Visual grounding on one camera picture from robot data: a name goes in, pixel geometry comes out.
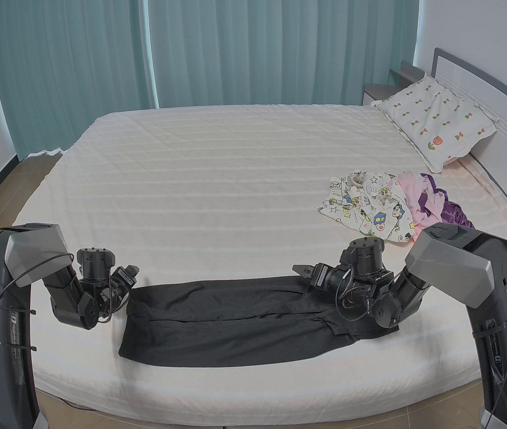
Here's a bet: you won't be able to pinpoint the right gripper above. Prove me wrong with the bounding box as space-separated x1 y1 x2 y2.
311 262 352 295

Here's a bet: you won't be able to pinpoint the bed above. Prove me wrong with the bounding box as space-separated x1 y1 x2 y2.
0 47 507 423

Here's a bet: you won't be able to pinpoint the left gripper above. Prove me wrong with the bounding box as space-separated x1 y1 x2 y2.
111 265 136 301

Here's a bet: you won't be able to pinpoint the white printed garment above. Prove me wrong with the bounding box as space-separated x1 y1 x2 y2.
317 170 415 243

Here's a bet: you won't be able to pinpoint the purple garment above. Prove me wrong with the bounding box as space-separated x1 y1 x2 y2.
419 173 476 229

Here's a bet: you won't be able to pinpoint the pink garment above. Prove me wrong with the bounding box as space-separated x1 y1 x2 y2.
390 172 446 234

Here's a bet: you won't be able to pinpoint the white printed pillow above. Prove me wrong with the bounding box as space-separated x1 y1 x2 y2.
371 73 498 174

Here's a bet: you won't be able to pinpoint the black trousers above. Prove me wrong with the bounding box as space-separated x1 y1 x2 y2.
118 275 399 369

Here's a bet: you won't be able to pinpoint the blue-green curtain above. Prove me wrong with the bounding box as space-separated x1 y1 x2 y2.
146 0 420 106
0 0 160 162

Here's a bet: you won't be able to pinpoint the grey bedside table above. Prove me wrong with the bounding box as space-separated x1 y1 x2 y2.
363 60 426 105

